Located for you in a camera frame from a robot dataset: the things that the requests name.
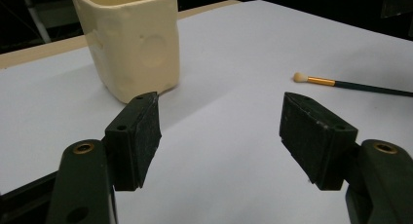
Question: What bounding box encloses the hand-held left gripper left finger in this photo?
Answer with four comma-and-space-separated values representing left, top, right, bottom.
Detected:
104, 91, 163, 192

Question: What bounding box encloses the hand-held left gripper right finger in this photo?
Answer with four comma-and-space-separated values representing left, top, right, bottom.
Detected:
279, 92, 359, 191

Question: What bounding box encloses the small makeup brush gold ferrule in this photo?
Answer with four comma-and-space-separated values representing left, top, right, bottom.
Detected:
293, 71, 413, 98

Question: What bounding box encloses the cream square ceramic cup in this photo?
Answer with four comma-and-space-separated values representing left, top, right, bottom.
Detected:
70, 0, 181, 104

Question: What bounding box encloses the grey metal stand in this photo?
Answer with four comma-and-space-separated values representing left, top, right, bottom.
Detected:
19, 0, 54, 45

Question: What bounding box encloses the dark box-shaped object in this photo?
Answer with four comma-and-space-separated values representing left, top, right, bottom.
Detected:
380, 0, 413, 19

